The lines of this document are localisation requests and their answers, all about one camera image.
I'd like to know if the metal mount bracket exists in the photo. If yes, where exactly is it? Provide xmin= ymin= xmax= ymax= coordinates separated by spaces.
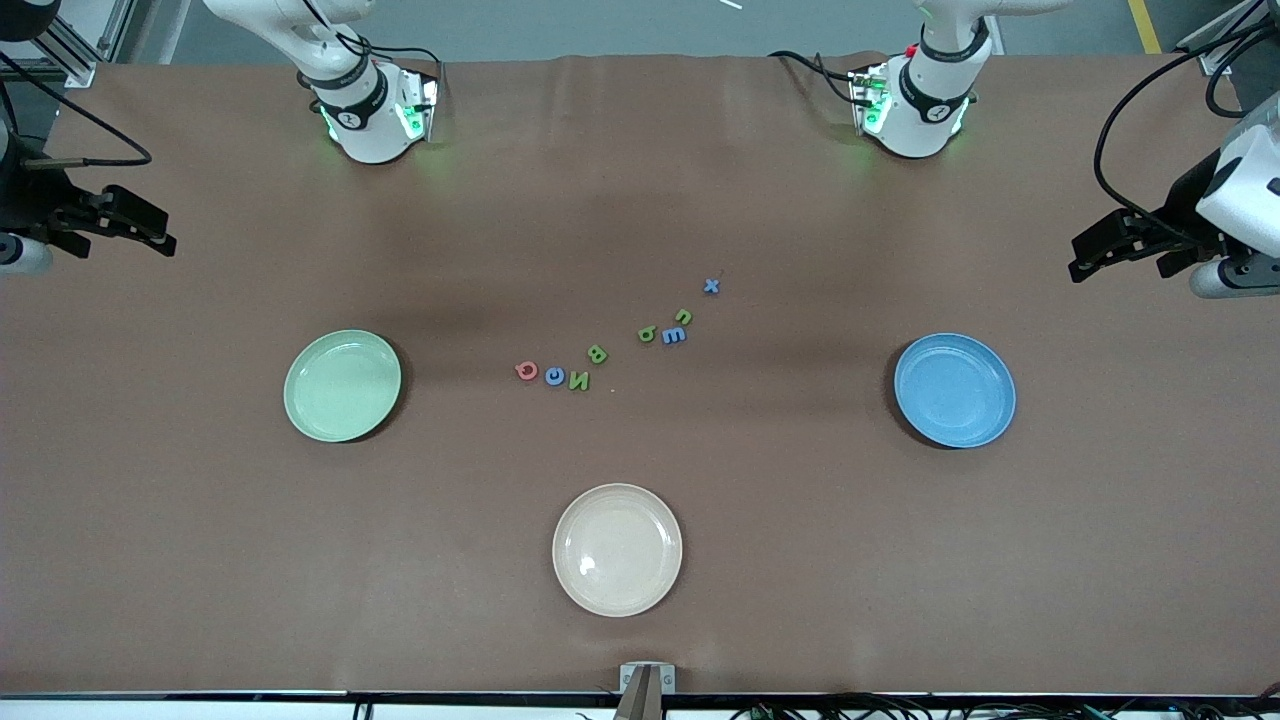
xmin=619 ymin=662 xmax=677 ymax=696

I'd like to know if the grey camera stand pole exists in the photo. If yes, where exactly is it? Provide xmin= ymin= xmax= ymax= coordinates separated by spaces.
xmin=613 ymin=668 xmax=664 ymax=720

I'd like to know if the beige plate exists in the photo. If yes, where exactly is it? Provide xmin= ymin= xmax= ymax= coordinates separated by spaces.
xmin=551 ymin=483 xmax=684 ymax=618

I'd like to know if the blue plate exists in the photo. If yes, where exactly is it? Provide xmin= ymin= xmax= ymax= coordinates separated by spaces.
xmin=893 ymin=332 xmax=1018 ymax=450

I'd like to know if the green plate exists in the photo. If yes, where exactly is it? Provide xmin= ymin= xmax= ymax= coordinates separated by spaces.
xmin=283 ymin=329 xmax=403 ymax=444

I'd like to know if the brown table mat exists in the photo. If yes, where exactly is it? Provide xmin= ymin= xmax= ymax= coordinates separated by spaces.
xmin=0 ymin=52 xmax=1280 ymax=697

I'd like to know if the black base cable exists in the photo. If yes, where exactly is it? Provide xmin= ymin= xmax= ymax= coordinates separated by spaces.
xmin=335 ymin=28 xmax=443 ymax=71
xmin=768 ymin=48 xmax=863 ymax=106

